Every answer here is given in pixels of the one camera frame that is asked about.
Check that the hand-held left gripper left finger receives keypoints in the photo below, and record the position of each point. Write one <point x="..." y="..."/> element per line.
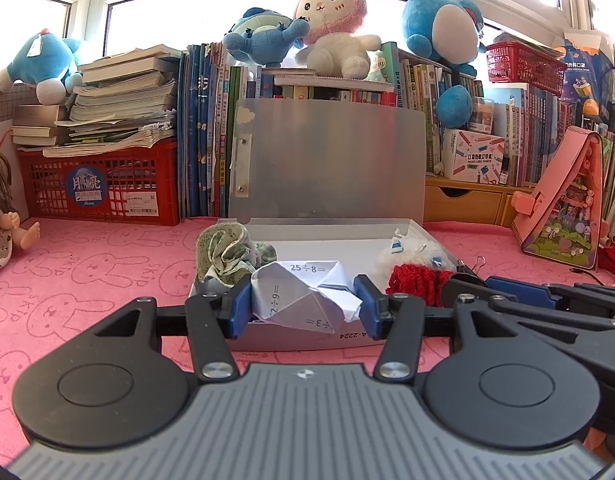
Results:
<point x="237" y="307"/>

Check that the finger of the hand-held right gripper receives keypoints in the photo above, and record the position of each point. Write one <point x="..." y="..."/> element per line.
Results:
<point x="562" y="332"/>
<point x="522" y="292"/>

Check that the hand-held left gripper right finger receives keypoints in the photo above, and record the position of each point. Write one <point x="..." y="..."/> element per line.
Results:
<point x="370" y="307"/>

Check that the green plaid doll cloth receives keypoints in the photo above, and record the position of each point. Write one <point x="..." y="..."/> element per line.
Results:
<point x="222" y="255"/>

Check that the white math paper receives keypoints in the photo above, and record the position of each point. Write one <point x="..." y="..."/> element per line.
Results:
<point x="297" y="290"/>

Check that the white plush toy red sweater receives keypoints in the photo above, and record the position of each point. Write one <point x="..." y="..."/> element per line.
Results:
<point x="412" y="255"/>

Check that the white storage box translucent lid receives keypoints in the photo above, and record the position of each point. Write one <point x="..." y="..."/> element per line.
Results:
<point x="327" y="160"/>

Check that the black binder clip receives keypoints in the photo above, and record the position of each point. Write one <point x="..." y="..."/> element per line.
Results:
<point x="470" y="269"/>

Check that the wooden desk organizer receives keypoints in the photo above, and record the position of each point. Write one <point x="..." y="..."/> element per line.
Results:
<point x="467" y="205"/>

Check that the pink toy house case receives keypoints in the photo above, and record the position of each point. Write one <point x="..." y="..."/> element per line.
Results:
<point x="552" y="185"/>

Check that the small glass bottle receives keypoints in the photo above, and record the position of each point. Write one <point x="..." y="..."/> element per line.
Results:
<point x="505" y="172"/>

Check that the pink rabbit print mat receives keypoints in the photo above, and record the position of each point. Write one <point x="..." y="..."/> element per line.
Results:
<point x="112" y="270"/>

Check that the white label printer box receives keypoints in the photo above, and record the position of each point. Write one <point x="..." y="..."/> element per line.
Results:
<point x="467" y="157"/>

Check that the crumpled white tissue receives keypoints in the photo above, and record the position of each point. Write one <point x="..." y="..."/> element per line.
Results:
<point x="438" y="167"/>

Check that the row of thin striped books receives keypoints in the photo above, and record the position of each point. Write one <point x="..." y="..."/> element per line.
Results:
<point x="532" y="135"/>

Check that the row of tall blue books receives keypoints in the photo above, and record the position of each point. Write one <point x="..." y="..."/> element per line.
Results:
<point x="202" y="135"/>

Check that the clear plastic jar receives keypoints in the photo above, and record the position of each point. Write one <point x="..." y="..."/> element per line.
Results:
<point x="481" y="115"/>

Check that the blue face mask box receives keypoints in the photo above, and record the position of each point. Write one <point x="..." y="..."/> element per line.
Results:
<point x="582" y="85"/>

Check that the row of short books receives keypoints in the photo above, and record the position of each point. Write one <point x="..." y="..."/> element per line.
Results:
<point x="327" y="94"/>

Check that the row of green white books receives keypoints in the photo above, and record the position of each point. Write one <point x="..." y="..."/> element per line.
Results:
<point x="417" y="90"/>

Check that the red plastic basket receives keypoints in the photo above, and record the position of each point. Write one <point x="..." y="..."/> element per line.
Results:
<point x="522" y="67"/>

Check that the red plastic crate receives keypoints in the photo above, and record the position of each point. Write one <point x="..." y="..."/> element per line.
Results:
<point x="52" y="175"/>

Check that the stack of books and papers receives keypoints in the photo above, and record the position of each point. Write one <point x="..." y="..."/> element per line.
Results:
<point x="122" y="90"/>

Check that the small blue plush toy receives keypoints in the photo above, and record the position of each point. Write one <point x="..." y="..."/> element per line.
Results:
<point x="262" y="40"/>

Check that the large blue plush toy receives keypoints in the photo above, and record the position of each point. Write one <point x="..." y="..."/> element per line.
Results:
<point x="437" y="25"/>

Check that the white bunny plush pink hood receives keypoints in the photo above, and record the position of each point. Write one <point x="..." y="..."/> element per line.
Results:
<point x="327" y="10"/>

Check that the blue plush toy white belly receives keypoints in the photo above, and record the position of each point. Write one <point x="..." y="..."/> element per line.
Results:
<point x="42" y="60"/>

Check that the white window frame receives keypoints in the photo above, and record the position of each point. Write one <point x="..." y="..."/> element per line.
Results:
<point x="94" y="0"/>

